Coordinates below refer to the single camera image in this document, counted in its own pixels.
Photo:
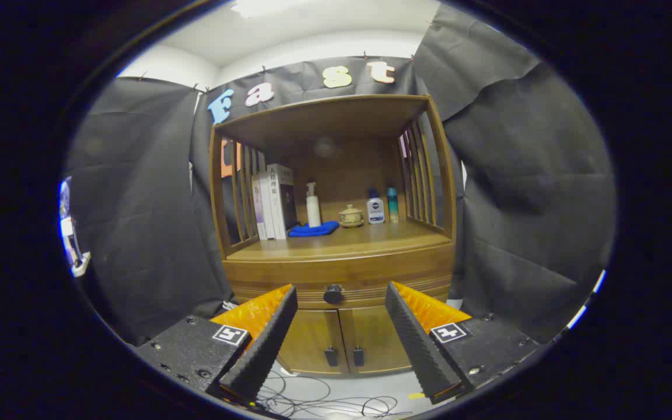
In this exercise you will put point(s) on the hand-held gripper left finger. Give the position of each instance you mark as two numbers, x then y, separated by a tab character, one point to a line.
266	350

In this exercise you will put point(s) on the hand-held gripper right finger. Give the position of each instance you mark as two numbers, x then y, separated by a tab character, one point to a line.
417	344

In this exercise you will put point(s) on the wooden drawer with black knob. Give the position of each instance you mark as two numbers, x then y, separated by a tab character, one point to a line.
289	274

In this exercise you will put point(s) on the wooden cabinet door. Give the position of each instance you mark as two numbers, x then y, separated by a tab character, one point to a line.
377	338
312	338

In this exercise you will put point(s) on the wooden countertop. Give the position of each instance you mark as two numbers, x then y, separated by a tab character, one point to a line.
371	239

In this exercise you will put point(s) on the wooden cabinet with slatted sides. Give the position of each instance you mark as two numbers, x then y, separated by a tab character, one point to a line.
336	122

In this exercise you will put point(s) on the blue folded cloth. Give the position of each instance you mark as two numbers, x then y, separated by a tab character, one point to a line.
312	229

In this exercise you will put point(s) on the white lotion bottle blue cap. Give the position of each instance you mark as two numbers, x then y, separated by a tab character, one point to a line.
375	210

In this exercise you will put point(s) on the teal slim bottle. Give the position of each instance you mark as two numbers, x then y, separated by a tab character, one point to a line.
392	205

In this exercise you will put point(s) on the lavender book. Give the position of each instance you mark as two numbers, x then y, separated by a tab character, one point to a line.
256	207

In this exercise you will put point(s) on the beige lidded ceramic teacup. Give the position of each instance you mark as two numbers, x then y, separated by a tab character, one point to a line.
350	216

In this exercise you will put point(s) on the plain white book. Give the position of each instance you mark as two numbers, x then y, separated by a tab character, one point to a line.
266	204

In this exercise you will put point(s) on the white pump bottle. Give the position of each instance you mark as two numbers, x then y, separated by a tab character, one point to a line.
313	210

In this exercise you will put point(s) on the white book with dark cover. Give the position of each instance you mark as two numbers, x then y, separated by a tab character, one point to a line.
282	198

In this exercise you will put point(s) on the white object at room edge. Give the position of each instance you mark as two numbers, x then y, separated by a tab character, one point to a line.
70	239

